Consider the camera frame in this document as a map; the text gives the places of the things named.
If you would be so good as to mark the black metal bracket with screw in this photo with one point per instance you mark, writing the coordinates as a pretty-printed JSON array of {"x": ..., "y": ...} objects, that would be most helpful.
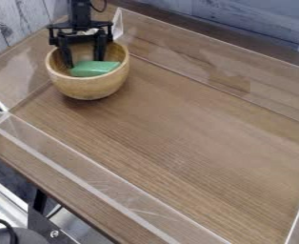
[{"x": 43, "y": 226}]

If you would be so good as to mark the clear acrylic corner bracket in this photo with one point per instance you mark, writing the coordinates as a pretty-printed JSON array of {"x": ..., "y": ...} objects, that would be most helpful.
[{"x": 117, "y": 24}]

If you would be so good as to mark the brown wooden bowl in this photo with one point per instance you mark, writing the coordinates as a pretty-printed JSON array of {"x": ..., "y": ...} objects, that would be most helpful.
[{"x": 92, "y": 87}]

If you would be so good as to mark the green rectangular block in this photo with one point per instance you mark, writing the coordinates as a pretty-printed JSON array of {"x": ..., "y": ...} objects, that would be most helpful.
[{"x": 92, "y": 68}]

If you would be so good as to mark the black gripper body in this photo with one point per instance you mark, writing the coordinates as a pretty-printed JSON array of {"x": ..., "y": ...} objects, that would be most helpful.
[{"x": 68, "y": 31}]

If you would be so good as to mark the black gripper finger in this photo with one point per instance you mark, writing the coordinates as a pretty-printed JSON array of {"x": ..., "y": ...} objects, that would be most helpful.
[
  {"x": 100, "y": 45},
  {"x": 65, "y": 51}
]

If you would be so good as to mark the clear acrylic front wall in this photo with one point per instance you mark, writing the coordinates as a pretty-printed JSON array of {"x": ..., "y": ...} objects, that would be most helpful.
[{"x": 115, "y": 206}]

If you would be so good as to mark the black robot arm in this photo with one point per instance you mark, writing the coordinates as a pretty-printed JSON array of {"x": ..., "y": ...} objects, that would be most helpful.
[{"x": 80, "y": 16}]

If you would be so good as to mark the black table leg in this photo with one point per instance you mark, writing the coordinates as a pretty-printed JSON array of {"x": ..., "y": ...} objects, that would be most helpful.
[{"x": 40, "y": 201}]

